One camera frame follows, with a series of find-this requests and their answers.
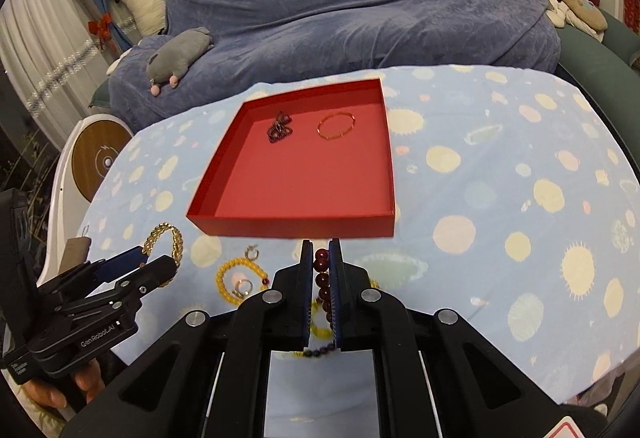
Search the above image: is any white sheer curtain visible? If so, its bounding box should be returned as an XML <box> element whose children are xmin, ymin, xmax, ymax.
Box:
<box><xmin>0</xmin><ymin>0</ymin><xmax>124</xmax><ymax>145</ymax></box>

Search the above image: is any red shallow tray box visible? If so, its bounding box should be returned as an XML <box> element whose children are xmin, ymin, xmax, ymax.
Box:
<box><xmin>186</xmin><ymin>77</ymin><xmax>396</xmax><ymax>239</ymax></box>

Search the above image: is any green sofa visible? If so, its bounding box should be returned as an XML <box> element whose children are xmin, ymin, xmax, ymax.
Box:
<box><xmin>90</xmin><ymin>0</ymin><xmax>640</xmax><ymax>130</ymax></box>

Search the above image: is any person's left hand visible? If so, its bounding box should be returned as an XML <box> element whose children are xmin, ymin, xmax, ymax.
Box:
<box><xmin>21</xmin><ymin>357</ymin><xmax>107</xmax><ymax>410</ymax></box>

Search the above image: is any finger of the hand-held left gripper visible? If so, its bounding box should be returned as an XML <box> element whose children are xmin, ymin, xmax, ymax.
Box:
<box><xmin>39</xmin><ymin>245</ymin><xmax>150</xmax><ymax>303</ymax></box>
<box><xmin>65</xmin><ymin>255</ymin><xmax>180</xmax><ymax>315</ymax></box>

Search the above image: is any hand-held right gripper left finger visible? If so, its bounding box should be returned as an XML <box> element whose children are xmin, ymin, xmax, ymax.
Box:
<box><xmin>62</xmin><ymin>239</ymin><xmax>314</xmax><ymax>438</ymax></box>

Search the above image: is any gold chain bracelet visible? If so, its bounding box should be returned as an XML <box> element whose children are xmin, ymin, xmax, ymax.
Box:
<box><xmin>142</xmin><ymin>223</ymin><xmax>184</xmax><ymax>265</ymax></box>

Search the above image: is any beige plush toy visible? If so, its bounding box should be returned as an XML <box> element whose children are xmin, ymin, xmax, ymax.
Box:
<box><xmin>538</xmin><ymin>0</ymin><xmax>606</xmax><ymax>42</ymax></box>

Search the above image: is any red curtain bow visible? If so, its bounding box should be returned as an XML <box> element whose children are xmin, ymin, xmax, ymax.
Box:
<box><xmin>87</xmin><ymin>13</ymin><xmax>114</xmax><ymax>51</ymax></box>

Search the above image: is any red and white label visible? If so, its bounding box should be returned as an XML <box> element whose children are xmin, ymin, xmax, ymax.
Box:
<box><xmin>542</xmin><ymin>415</ymin><xmax>602</xmax><ymax>438</ymax></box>

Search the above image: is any grey mouse plush toy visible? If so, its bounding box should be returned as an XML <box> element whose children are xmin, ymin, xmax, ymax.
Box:
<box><xmin>147</xmin><ymin>26</ymin><xmax>216</xmax><ymax>97</ymax></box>

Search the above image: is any red wall hanging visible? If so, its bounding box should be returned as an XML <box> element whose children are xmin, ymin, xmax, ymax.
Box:
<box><xmin>621</xmin><ymin>0</ymin><xmax>640</xmax><ymax>35</ymax></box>

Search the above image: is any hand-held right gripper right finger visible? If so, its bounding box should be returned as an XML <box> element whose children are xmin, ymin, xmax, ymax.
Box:
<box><xmin>329</xmin><ymin>237</ymin><xmax>596</xmax><ymax>438</ymax></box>

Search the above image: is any round beige cushion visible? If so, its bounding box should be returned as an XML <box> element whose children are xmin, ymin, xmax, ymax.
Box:
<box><xmin>555</xmin><ymin>0</ymin><xmax>609</xmax><ymax>32</ymax></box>

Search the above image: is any dark chain bracelet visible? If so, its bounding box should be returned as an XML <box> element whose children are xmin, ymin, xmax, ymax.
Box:
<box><xmin>267</xmin><ymin>110</ymin><xmax>296</xmax><ymax>144</ymax></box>

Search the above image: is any blue-grey blanket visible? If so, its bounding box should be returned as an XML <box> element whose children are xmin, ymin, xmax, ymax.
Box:
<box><xmin>107</xmin><ymin>0</ymin><xmax>561</xmax><ymax>132</ymax></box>

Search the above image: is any dark red bead bracelet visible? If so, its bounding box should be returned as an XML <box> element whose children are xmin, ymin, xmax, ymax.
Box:
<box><xmin>294</xmin><ymin>247</ymin><xmax>342</xmax><ymax>360</ymax></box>

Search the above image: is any light blue spotted cloth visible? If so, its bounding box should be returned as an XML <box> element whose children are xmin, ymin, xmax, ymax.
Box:
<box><xmin>80</xmin><ymin>64</ymin><xmax>640</xmax><ymax>419</ymax></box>

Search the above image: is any yellow bead bracelet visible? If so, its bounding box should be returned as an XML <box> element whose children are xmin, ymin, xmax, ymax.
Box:
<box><xmin>309</xmin><ymin>275</ymin><xmax>382</xmax><ymax>340</ymax></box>
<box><xmin>215</xmin><ymin>257</ymin><xmax>271</xmax><ymax>304</ymax></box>

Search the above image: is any thin gold bangle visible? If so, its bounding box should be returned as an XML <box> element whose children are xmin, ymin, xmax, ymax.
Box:
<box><xmin>317</xmin><ymin>111</ymin><xmax>357</xmax><ymax>142</ymax></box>

